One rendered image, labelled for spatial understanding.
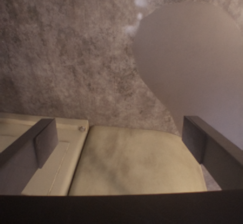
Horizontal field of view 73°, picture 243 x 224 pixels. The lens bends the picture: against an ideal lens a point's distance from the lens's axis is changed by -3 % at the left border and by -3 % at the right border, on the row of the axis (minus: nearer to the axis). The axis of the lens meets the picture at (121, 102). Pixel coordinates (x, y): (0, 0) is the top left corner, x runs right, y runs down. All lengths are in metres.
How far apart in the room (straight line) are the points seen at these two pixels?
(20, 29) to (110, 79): 0.45
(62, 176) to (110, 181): 0.23
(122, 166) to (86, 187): 0.19
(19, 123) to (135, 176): 0.78
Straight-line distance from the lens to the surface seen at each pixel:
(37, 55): 0.90
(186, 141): 0.17
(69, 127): 1.06
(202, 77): 0.86
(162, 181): 0.87
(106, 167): 0.88
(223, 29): 0.79
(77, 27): 0.77
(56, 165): 0.93
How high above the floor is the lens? 0.70
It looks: 51 degrees down
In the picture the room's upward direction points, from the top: 170 degrees counter-clockwise
